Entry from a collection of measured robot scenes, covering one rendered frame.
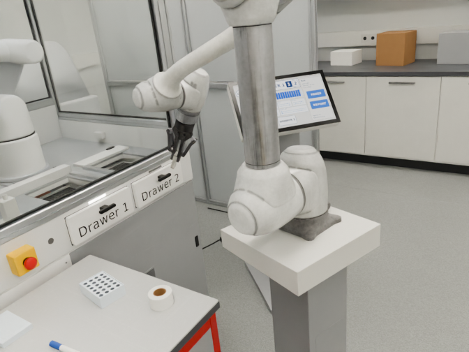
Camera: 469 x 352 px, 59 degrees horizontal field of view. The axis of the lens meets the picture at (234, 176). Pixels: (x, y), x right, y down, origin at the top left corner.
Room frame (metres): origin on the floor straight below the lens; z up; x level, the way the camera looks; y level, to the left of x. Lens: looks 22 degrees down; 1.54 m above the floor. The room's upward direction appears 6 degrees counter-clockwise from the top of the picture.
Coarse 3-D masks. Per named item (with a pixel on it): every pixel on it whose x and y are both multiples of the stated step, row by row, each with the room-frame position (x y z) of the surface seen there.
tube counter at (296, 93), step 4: (276, 92) 2.09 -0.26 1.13; (280, 92) 2.10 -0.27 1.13; (284, 92) 2.10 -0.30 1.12; (288, 92) 2.10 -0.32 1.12; (292, 92) 2.10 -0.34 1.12; (296, 92) 2.11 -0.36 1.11; (300, 92) 2.11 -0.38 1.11; (276, 96) 2.08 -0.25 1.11; (280, 96) 2.08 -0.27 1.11; (284, 96) 2.08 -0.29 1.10; (288, 96) 2.09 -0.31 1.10; (292, 96) 2.09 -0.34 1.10; (296, 96) 2.09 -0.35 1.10; (276, 100) 2.06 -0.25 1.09
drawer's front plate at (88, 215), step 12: (120, 192) 1.49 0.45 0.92; (96, 204) 1.39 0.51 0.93; (108, 204) 1.43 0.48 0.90; (120, 204) 1.48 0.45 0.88; (132, 204) 1.52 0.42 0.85; (72, 216) 1.31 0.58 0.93; (84, 216) 1.35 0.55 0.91; (96, 216) 1.38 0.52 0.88; (108, 216) 1.42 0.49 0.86; (120, 216) 1.47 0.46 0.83; (72, 228) 1.30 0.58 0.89; (84, 228) 1.33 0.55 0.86; (96, 228) 1.37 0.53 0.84; (72, 240) 1.30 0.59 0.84; (84, 240) 1.32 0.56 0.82
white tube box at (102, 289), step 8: (104, 272) 1.14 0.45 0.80; (88, 280) 1.11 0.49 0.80; (96, 280) 1.10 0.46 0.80; (104, 280) 1.10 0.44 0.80; (112, 280) 1.10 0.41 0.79; (80, 288) 1.09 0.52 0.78; (88, 288) 1.06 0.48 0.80; (96, 288) 1.06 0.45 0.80; (104, 288) 1.06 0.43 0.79; (112, 288) 1.06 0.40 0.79; (120, 288) 1.05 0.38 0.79; (88, 296) 1.06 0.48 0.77; (96, 296) 1.02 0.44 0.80; (104, 296) 1.02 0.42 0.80; (112, 296) 1.03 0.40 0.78; (120, 296) 1.05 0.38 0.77; (96, 304) 1.03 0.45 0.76; (104, 304) 1.01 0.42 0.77
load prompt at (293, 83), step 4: (284, 80) 2.15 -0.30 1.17; (288, 80) 2.15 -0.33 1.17; (292, 80) 2.15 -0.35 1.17; (296, 80) 2.15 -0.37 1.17; (276, 84) 2.13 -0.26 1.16; (280, 84) 2.13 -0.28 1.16; (284, 84) 2.13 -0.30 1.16; (288, 84) 2.13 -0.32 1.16; (292, 84) 2.14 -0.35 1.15; (296, 84) 2.14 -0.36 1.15; (276, 88) 2.11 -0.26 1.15; (280, 88) 2.11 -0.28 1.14; (284, 88) 2.12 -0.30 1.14; (288, 88) 2.12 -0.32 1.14
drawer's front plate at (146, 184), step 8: (160, 168) 1.70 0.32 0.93; (168, 168) 1.72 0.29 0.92; (176, 168) 1.76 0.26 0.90; (152, 176) 1.64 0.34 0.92; (176, 176) 1.75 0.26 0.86; (136, 184) 1.56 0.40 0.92; (144, 184) 1.59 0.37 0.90; (152, 184) 1.63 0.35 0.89; (160, 184) 1.66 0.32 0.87; (168, 184) 1.71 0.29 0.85; (176, 184) 1.74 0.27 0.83; (136, 192) 1.55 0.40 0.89; (152, 192) 1.62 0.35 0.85; (160, 192) 1.66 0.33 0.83; (136, 200) 1.55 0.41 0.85; (144, 200) 1.58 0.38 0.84
